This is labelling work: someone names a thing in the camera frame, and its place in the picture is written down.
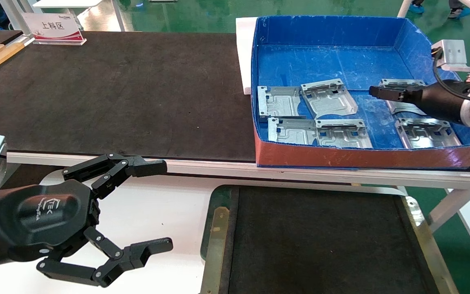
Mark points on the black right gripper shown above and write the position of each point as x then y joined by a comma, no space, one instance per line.
439,100

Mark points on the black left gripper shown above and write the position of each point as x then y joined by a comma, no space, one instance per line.
43,216

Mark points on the metal bracket with raised sides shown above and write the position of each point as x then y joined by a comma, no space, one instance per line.
343,134
329,100
404,108
424,134

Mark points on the black tray container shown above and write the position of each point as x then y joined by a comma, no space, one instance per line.
320,245

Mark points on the blue corrugated plastic bin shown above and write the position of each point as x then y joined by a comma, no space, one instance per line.
341,61

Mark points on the blue shoe cover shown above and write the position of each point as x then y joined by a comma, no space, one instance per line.
459,12
416,8

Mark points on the black table mat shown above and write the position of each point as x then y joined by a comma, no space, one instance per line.
116,102

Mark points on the flat stamped metal plate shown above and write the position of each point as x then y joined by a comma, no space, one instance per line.
290,131
280,102

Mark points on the white red sign placard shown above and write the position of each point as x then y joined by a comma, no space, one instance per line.
53,27

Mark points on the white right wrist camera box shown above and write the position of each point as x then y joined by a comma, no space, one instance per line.
453,55

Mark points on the aluminium table frame rail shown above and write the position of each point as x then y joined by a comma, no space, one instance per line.
218,167

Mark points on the white frame post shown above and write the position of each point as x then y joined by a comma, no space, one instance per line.
14,14

